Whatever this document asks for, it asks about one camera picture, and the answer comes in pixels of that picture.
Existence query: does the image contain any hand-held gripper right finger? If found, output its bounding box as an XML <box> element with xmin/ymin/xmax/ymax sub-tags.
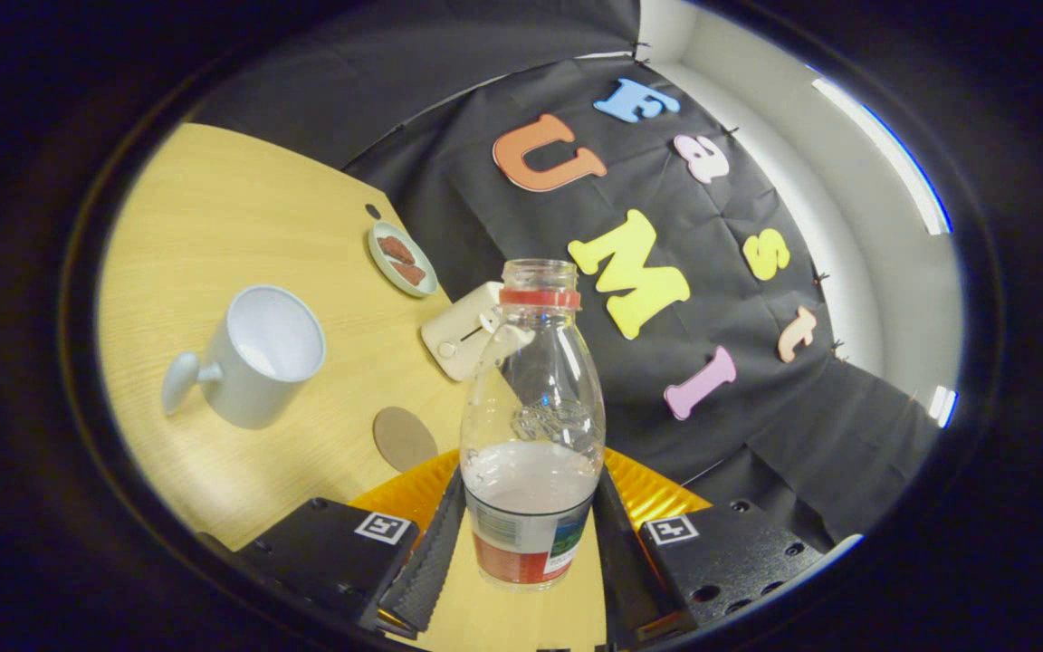
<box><xmin>592</xmin><ymin>448</ymin><xmax>865</xmax><ymax>648</ymax></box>

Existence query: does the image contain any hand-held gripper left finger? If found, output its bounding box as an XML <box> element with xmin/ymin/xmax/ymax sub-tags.
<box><xmin>214</xmin><ymin>448</ymin><xmax>468</xmax><ymax>639</ymax></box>

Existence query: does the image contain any clear plastic juice bottle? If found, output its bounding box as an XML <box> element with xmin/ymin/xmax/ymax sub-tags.
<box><xmin>459</xmin><ymin>258</ymin><xmax>607</xmax><ymax>592</ymax></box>

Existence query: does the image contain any round brown coaster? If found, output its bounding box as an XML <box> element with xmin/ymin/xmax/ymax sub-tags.
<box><xmin>372</xmin><ymin>406</ymin><xmax>440</xmax><ymax>474</ymax></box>

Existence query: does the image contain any white cup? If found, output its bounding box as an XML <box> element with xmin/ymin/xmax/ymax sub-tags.
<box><xmin>160</xmin><ymin>284</ymin><xmax>328</xmax><ymax>431</ymax></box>

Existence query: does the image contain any cream toaster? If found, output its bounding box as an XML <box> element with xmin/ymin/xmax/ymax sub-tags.
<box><xmin>420</xmin><ymin>281</ymin><xmax>536</xmax><ymax>382</ymax></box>

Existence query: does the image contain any pale green plate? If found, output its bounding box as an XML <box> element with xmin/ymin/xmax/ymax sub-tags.
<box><xmin>367</xmin><ymin>220</ymin><xmax>439</xmax><ymax>299</ymax></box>

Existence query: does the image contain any small ceiling light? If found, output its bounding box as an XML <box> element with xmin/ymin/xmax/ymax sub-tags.
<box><xmin>927</xmin><ymin>385</ymin><xmax>959</xmax><ymax>428</ymax></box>

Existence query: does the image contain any wooden table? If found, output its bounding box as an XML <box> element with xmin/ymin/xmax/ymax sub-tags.
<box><xmin>96</xmin><ymin>122</ymin><xmax>608</xmax><ymax>652</ymax></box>

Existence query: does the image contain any long ceiling light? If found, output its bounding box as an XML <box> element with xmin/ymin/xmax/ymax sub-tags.
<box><xmin>811</xmin><ymin>77</ymin><xmax>952</xmax><ymax>236</ymax></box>

